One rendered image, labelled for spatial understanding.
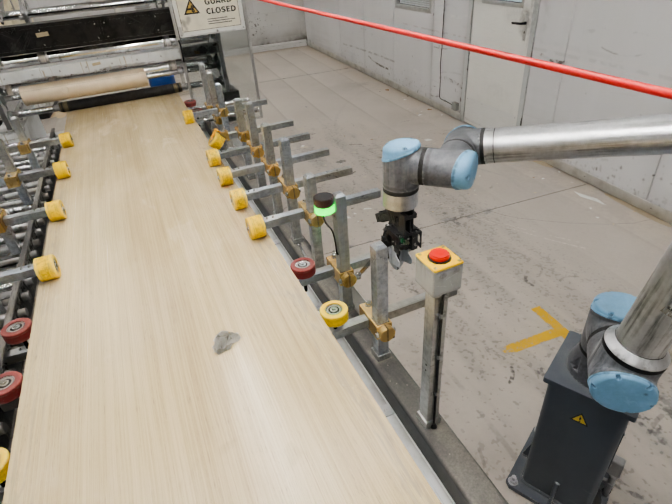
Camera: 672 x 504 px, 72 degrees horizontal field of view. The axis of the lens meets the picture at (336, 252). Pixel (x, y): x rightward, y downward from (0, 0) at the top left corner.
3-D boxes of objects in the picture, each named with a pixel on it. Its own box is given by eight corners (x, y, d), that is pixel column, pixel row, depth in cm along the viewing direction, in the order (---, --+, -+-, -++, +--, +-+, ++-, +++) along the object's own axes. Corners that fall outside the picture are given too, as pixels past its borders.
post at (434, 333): (430, 409, 125) (440, 276, 100) (441, 424, 121) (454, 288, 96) (416, 416, 123) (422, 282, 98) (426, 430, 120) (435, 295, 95)
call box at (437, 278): (441, 273, 101) (443, 244, 97) (461, 291, 96) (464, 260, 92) (414, 283, 99) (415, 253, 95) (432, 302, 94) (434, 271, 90)
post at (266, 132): (282, 219, 224) (267, 121, 197) (285, 222, 221) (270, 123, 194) (275, 221, 222) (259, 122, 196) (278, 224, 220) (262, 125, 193)
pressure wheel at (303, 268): (312, 280, 160) (309, 253, 154) (321, 293, 154) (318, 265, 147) (290, 287, 158) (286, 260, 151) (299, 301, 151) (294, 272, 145)
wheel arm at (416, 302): (451, 291, 150) (452, 280, 148) (457, 297, 148) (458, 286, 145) (327, 336, 137) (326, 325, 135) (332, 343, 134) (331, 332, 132)
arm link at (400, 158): (418, 150, 105) (375, 147, 108) (416, 200, 112) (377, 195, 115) (427, 136, 112) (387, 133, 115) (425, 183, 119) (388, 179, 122)
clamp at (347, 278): (340, 264, 163) (339, 252, 160) (357, 285, 152) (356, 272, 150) (325, 269, 161) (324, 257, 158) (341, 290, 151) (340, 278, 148)
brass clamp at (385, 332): (375, 311, 145) (375, 298, 142) (397, 338, 135) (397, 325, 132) (357, 317, 143) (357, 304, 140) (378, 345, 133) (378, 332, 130)
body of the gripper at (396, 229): (397, 257, 121) (397, 217, 115) (381, 242, 128) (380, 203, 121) (422, 249, 124) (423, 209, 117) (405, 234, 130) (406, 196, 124)
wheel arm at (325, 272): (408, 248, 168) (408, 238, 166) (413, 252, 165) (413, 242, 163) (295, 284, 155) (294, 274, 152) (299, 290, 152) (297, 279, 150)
